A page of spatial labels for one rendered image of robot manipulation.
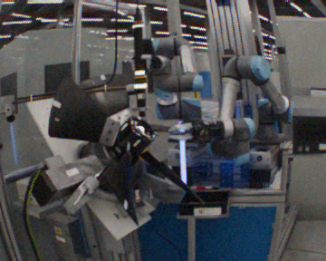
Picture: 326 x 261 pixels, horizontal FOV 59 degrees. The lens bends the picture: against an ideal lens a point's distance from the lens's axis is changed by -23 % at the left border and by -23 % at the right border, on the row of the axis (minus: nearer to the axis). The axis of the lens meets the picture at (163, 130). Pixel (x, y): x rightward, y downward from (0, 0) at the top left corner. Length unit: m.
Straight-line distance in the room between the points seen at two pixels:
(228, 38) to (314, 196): 1.73
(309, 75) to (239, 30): 1.02
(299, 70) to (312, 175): 0.98
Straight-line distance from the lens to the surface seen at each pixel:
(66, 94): 1.17
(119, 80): 1.48
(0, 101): 1.42
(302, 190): 3.14
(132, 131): 1.21
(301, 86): 2.96
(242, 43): 2.18
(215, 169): 2.08
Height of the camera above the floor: 1.39
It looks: 8 degrees down
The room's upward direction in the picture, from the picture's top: 4 degrees counter-clockwise
